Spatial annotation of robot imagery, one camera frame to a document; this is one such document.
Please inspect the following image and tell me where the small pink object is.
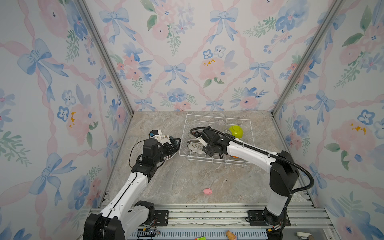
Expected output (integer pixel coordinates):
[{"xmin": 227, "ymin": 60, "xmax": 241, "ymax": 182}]
[{"xmin": 203, "ymin": 188, "xmax": 213, "ymax": 196}]

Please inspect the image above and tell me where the red green rimmed plate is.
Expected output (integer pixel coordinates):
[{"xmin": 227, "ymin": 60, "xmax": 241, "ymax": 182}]
[{"xmin": 163, "ymin": 139, "xmax": 181, "ymax": 161}]

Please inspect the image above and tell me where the right aluminium corner post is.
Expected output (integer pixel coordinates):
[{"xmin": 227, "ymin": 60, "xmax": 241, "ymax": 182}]
[{"xmin": 271, "ymin": 0, "xmax": 346, "ymax": 116}]

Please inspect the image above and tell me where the left aluminium corner post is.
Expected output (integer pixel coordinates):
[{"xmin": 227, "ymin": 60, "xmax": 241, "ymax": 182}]
[{"xmin": 73, "ymin": 0, "xmax": 134, "ymax": 116}]

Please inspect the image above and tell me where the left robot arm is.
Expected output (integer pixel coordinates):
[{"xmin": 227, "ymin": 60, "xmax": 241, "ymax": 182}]
[{"xmin": 83, "ymin": 135, "xmax": 181, "ymax": 240}]

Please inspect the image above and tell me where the aluminium corner post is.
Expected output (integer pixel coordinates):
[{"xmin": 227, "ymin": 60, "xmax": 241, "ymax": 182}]
[
  {"xmin": 73, "ymin": 0, "xmax": 134, "ymax": 116},
  {"xmin": 271, "ymin": 0, "xmax": 346, "ymax": 116}
]

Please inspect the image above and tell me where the white wire dish rack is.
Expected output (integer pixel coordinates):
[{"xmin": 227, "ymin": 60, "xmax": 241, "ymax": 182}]
[{"xmin": 178, "ymin": 113, "xmax": 256, "ymax": 167}]

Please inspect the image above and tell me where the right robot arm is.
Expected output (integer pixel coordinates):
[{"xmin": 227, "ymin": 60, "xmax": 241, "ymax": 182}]
[{"xmin": 190, "ymin": 127, "xmax": 299, "ymax": 232}]

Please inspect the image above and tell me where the black corrugated cable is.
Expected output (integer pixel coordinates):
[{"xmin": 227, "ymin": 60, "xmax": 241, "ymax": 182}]
[{"xmin": 189, "ymin": 126, "xmax": 315, "ymax": 196}]

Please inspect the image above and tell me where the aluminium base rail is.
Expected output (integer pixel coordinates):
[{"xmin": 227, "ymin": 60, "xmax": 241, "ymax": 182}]
[{"xmin": 82, "ymin": 203, "xmax": 334, "ymax": 240}]

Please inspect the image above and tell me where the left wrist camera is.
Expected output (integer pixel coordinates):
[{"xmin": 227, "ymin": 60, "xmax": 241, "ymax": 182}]
[{"xmin": 149, "ymin": 130, "xmax": 171, "ymax": 145}]

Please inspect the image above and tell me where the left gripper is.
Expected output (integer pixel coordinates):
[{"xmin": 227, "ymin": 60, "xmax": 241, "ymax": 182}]
[{"xmin": 152, "ymin": 137, "xmax": 180, "ymax": 166}]

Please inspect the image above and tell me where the lime green bowl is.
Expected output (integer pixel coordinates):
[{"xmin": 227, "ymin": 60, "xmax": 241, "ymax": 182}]
[{"xmin": 229, "ymin": 125, "xmax": 244, "ymax": 139}]

